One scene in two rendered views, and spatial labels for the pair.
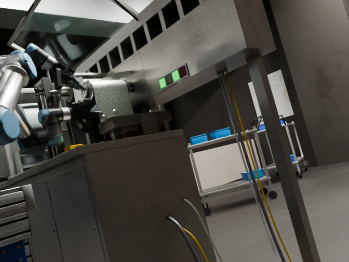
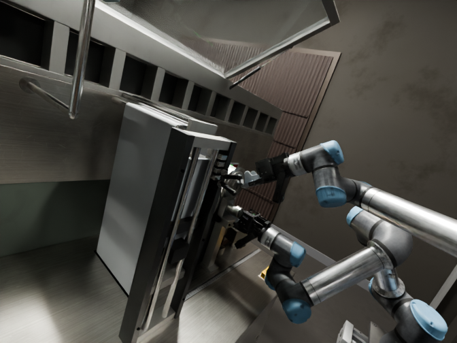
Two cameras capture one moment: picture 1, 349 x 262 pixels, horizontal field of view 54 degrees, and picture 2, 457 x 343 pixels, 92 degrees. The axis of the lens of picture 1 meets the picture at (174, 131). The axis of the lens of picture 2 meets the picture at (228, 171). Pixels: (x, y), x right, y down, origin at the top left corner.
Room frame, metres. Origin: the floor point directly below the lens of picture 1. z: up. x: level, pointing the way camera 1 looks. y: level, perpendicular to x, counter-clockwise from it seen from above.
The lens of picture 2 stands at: (2.19, 1.23, 1.50)
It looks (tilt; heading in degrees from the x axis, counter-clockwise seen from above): 14 degrees down; 255
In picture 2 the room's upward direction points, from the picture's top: 19 degrees clockwise
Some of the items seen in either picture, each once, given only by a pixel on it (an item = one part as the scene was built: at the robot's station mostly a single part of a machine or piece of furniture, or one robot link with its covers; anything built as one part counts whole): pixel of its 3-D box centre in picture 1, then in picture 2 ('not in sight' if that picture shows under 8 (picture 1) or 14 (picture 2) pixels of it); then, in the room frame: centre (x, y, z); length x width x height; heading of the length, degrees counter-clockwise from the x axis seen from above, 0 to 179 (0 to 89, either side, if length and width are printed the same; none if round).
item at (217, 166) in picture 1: (197, 172); not in sight; (7.58, -0.27, 0.41); 2.20 x 1.78 x 0.83; 134
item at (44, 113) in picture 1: (50, 116); (288, 250); (1.72, 0.60, 1.11); 0.11 x 0.08 x 0.09; 132
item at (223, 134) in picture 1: (230, 165); not in sight; (4.53, -0.61, 0.52); 1.07 x 0.63 x 1.04; 84
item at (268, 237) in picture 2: (64, 114); (269, 237); (1.77, 0.54, 1.11); 0.08 x 0.05 x 0.08; 42
